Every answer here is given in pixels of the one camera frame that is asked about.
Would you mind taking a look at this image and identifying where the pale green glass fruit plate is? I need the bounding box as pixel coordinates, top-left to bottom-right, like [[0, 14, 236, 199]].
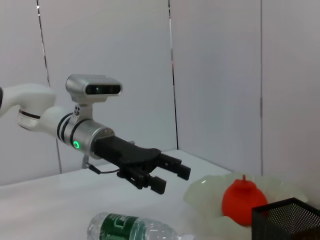
[[183, 171, 310, 240]]

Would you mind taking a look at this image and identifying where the clear water bottle green label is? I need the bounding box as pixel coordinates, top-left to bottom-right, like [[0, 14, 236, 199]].
[[86, 211, 196, 240]]

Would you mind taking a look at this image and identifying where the red-orange toy orange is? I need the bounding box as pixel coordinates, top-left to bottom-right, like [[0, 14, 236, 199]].
[[221, 174, 268, 226]]

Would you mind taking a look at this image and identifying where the left wrist cable connector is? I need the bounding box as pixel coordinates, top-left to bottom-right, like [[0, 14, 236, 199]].
[[82, 154, 121, 175]]

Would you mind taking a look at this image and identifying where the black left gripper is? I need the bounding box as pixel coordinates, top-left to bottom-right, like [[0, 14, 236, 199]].
[[93, 136, 192, 195]]

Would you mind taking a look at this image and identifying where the black mesh pen holder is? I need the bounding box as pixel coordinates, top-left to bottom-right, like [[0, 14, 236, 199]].
[[251, 197, 320, 240]]

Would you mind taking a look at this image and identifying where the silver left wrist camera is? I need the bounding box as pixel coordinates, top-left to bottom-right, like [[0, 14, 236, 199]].
[[65, 74, 123, 121]]

